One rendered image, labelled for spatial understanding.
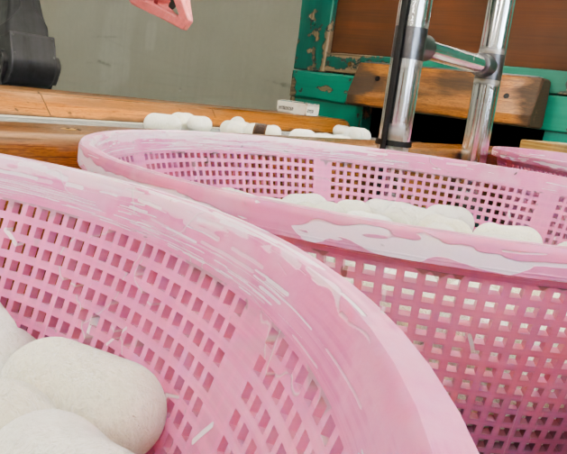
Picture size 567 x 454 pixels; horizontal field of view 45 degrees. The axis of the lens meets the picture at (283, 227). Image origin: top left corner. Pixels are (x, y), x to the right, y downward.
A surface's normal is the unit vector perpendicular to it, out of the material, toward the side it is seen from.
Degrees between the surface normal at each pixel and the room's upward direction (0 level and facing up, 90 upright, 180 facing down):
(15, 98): 45
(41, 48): 70
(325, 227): 90
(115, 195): 75
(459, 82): 66
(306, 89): 90
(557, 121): 90
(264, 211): 90
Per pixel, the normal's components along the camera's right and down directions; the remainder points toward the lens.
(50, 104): 0.64, -0.54
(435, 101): -0.53, -0.33
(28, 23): 0.69, -0.11
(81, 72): -0.55, 0.09
